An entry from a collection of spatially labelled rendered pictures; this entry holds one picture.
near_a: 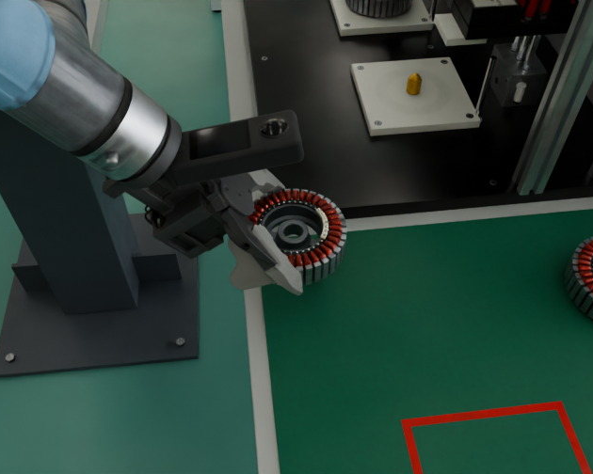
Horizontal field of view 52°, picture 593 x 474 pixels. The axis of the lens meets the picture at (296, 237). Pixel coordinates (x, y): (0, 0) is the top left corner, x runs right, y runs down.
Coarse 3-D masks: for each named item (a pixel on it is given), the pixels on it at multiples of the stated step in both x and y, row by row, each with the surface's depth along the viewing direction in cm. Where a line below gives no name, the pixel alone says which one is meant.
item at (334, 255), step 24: (288, 192) 66; (312, 192) 67; (264, 216) 64; (288, 216) 67; (312, 216) 66; (336, 216) 64; (288, 240) 63; (312, 240) 65; (336, 240) 62; (312, 264) 61; (336, 264) 63
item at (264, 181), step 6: (252, 174) 62; (258, 174) 63; (264, 174) 64; (270, 174) 66; (252, 180) 61; (258, 180) 62; (264, 180) 64; (270, 180) 65; (276, 180) 66; (252, 186) 62; (258, 186) 62; (264, 186) 65; (270, 186) 65; (276, 186) 66; (282, 186) 67; (252, 192) 63; (264, 192) 65; (270, 192) 67
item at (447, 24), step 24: (456, 0) 79; (480, 0) 75; (504, 0) 75; (528, 0) 80; (552, 0) 80; (456, 24) 79; (480, 24) 76; (504, 24) 76; (528, 24) 76; (552, 24) 76
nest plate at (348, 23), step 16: (336, 0) 102; (416, 0) 102; (336, 16) 99; (352, 16) 99; (368, 16) 99; (400, 16) 99; (416, 16) 99; (352, 32) 97; (368, 32) 97; (384, 32) 97
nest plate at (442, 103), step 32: (352, 64) 90; (384, 64) 90; (416, 64) 90; (448, 64) 90; (384, 96) 85; (416, 96) 85; (448, 96) 85; (384, 128) 81; (416, 128) 82; (448, 128) 82
